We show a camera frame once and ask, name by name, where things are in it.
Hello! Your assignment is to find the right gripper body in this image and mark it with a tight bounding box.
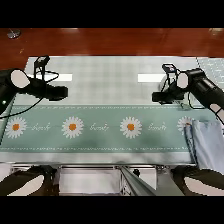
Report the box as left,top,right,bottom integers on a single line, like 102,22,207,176
151,88,185,105

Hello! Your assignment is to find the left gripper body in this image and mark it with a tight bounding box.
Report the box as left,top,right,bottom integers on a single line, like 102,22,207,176
37,84,70,102

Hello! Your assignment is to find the light blue garment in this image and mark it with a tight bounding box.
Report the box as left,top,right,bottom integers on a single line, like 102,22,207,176
183,118,224,176

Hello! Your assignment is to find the black cable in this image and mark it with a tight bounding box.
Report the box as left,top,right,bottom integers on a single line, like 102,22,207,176
187,92,205,110
0,96,46,120

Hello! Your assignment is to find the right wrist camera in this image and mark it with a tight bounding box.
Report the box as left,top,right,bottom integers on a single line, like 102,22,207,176
161,63,178,92

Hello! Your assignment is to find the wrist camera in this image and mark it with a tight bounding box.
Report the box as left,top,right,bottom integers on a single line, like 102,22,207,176
161,63,178,92
32,55,52,85

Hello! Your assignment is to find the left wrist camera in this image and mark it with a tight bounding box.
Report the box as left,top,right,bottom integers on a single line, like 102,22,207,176
32,55,52,85

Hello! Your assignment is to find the silver frame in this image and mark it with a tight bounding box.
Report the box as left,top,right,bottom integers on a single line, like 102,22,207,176
0,161,224,197

